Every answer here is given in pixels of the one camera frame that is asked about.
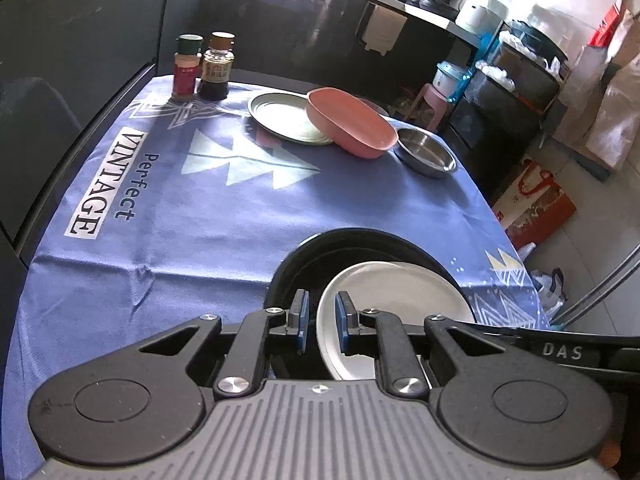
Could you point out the blue printed tablecloth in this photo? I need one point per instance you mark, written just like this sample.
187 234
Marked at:
200 240

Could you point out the black round basin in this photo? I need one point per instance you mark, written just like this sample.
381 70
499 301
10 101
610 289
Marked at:
310 260

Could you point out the black shelf cabinet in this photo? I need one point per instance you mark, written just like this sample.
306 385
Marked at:
505 105

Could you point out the white plate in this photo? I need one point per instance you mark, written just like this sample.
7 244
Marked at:
400 295

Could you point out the pink bowl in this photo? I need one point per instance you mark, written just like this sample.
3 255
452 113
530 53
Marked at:
350 125

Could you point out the white kitchen appliance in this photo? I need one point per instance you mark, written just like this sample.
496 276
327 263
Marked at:
492 2

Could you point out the dark kitchen counter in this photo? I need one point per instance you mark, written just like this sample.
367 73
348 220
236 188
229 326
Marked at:
320 15

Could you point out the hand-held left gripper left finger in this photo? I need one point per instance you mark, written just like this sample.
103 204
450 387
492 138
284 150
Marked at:
301 321

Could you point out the white plastic bag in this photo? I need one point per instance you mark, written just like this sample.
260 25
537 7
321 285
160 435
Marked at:
547 287

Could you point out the red gift bag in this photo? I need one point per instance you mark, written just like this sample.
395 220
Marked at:
537 210

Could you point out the hanging white towel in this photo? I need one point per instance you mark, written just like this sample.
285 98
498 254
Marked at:
382 30

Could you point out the pale green plate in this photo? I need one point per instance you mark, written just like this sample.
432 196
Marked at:
280 115

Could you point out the pink stool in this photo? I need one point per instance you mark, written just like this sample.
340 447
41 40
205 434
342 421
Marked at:
432 105

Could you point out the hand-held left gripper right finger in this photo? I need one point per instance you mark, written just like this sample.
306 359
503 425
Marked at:
343 325

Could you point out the stainless steel bowl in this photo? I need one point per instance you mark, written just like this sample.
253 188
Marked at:
425 152

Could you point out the brown-capped dark sauce bottle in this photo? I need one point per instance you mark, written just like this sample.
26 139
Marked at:
216 72

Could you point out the green-capped red spice jar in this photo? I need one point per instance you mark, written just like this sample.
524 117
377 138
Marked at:
186 72

